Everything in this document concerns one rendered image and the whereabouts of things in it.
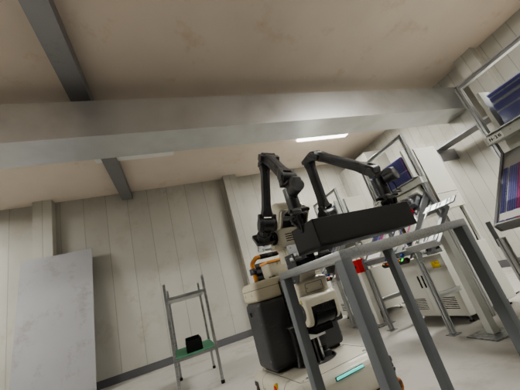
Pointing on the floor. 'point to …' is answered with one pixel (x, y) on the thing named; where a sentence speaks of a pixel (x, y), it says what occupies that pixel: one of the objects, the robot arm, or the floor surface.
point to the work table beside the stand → (360, 306)
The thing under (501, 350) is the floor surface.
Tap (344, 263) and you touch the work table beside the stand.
